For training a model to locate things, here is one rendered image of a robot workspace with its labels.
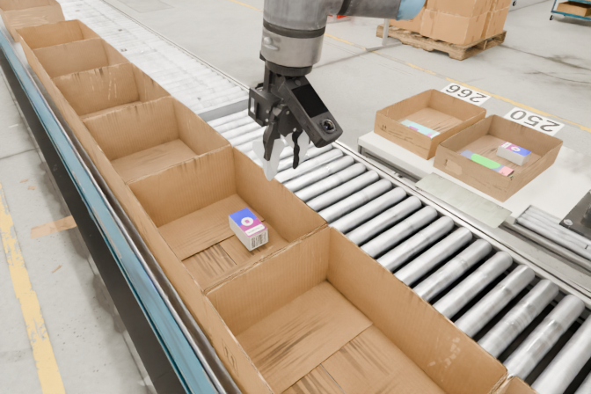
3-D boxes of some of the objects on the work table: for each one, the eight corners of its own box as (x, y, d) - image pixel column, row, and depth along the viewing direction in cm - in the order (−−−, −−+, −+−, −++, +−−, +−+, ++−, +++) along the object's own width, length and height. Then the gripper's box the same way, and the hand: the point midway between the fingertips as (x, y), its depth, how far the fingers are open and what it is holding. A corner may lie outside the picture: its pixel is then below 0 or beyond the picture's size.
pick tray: (555, 163, 156) (565, 141, 150) (503, 203, 136) (512, 179, 130) (486, 134, 174) (492, 113, 168) (431, 166, 154) (436, 143, 148)
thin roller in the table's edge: (622, 265, 117) (624, 260, 115) (523, 215, 134) (525, 211, 133) (623, 261, 118) (627, 257, 117) (526, 213, 135) (528, 208, 134)
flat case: (464, 152, 159) (465, 149, 158) (513, 173, 147) (514, 170, 146) (445, 165, 151) (446, 162, 150) (495, 188, 140) (496, 185, 139)
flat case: (404, 121, 179) (405, 119, 178) (444, 138, 167) (445, 134, 167) (386, 132, 171) (387, 129, 170) (426, 149, 160) (426, 146, 159)
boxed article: (520, 166, 153) (524, 156, 150) (495, 156, 159) (499, 145, 157) (528, 162, 156) (531, 151, 153) (502, 150, 162) (506, 141, 159)
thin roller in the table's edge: (618, 269, 115) (622, 265, 114) (520, 219, 132) (521, 215, 131) (621, 266, 116) (624, 261, 115) (522, 216, 134) (524, 212, 132)
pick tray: (482, 130, 176) (488, 109, 171) (426, 161, 157) (432, 138, 151) (427, 107, 195) (432, 87, 189) (372, 132, 175) (375, 111, 169)
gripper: (297, 40, 67) (285, 147, 80) (237, 53, 60) (233, 167, 73) (334, 60, 63) (314, 169, 76) (273, 75, 56) (262, 193, 69)
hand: (285, 171), depth 72 cm, fingers open, 5 cm apart
